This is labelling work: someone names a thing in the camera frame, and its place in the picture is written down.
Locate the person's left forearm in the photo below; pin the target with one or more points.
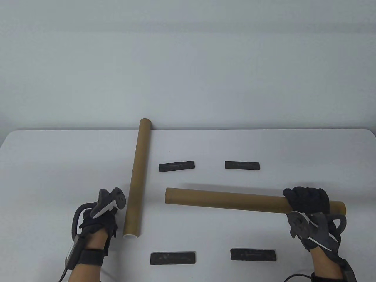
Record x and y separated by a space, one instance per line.
91 258

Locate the person's right hand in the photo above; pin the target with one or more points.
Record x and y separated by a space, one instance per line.
308 199

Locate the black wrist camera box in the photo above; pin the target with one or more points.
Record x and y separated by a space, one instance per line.
75 251
348 271

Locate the gray tracking controller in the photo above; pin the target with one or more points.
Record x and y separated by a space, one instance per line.
107 202
299 226

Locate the person's right forearm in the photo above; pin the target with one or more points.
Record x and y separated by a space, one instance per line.
326 264

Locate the person's left hand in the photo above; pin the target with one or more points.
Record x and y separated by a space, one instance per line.
97 224

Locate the brown cardboard mailing tube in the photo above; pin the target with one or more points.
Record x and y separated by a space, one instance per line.
138 176
235 201

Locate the black bar paperweight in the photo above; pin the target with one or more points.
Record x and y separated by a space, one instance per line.
252 254
176 166
242 165
173 258

